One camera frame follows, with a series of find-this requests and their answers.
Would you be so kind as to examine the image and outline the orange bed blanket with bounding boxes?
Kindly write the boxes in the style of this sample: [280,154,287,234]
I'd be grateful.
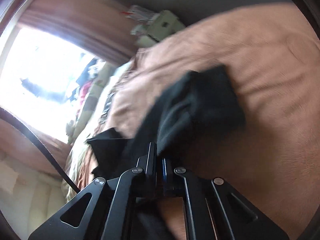
[97,3,319,239]

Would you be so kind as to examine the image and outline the white bedside nightstand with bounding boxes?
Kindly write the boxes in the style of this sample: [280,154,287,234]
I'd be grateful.
[131,10,185,48]

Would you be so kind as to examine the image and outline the pink curtain right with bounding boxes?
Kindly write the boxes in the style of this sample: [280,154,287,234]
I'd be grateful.
[19,0,138,66]

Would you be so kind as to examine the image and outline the striped gift bag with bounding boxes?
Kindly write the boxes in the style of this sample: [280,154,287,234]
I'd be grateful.
[121,5,159,25]

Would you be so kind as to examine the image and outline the pile of clothes by window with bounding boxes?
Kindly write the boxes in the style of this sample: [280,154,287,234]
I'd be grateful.
[68,57,105,103]

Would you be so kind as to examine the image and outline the black sweatshirt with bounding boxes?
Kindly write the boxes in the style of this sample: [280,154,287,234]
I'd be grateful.
[87,65,245,179]

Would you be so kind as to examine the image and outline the cream padded headboard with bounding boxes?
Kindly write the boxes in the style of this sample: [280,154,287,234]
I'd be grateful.
[1,154,65,239]

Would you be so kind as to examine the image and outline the bear print bedding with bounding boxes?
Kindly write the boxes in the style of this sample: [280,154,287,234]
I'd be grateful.
[65,61,132,189]

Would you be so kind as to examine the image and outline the black cable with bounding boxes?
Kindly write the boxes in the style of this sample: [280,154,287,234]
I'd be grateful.
[0,107,81,194]

